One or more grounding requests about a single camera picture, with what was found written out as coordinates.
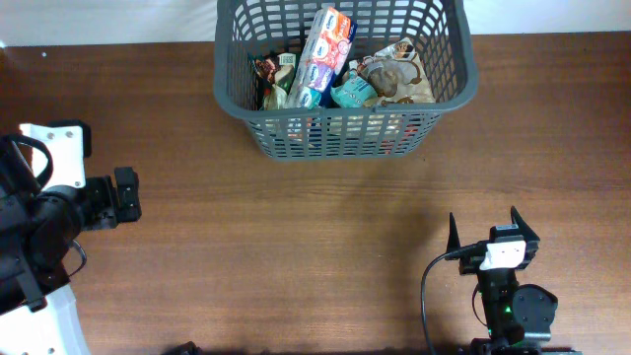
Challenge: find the multicolour tissue pack bundle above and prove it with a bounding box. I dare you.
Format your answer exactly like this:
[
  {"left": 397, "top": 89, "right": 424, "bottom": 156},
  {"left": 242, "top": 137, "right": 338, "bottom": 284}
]
[{"left": 286, "top": 7, "right": 357, "bottom": 109}]

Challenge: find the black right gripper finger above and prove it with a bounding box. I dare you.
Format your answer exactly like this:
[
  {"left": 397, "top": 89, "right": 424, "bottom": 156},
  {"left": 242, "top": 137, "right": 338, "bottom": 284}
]
[
  {"left": 446, "top": 213, "right": 461, "bottom": 253},
  {"left": 510, "top": 206, "right": 537, "bottom": 242}
]

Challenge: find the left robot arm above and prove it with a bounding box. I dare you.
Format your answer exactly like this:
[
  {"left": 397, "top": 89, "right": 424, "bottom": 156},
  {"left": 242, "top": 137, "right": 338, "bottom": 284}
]
[{"left": 1, "top": 134, "right": 142, "bottom": 354}]

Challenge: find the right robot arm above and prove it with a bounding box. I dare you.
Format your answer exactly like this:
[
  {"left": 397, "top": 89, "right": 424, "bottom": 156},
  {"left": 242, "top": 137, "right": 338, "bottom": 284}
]
[{"left": 447, "top": 207, "right": 579, "bottom": 355}]

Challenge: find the green food pouch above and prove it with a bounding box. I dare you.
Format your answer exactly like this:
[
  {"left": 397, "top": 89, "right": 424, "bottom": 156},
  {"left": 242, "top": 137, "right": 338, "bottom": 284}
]
[{"left": 248, "top": 52, "right": 298, "bottom": 110}]

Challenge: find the grey plastic lattice basket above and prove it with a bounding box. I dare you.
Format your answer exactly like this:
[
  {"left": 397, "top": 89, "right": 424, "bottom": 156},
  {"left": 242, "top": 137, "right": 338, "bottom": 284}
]
[{"left": 214, "top": 0, "right": 478, "bottom": 160}]

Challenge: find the mint green snack bar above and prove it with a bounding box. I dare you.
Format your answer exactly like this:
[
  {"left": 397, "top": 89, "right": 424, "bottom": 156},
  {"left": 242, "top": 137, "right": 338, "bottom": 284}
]
[{"left": 331, "top": 70, "right": 378, "bottom": 108}]

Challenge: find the beige dried mushroom bag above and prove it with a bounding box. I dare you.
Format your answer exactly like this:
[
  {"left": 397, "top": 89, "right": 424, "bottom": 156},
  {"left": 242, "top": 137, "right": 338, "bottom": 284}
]
[{"left": 340, "top": 37, "right": 435, "bottom": 107}]

